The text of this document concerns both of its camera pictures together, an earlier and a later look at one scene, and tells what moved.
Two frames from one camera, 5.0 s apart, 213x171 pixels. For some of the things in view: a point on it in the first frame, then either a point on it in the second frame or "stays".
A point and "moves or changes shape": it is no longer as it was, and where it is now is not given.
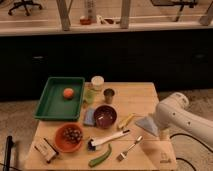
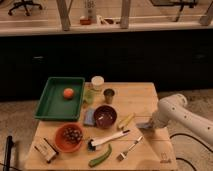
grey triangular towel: x=147 y=123 moves or changes shape
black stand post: x=8 y=147 stays
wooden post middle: x=125 y=13 stays
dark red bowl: x=105 y=116 stays
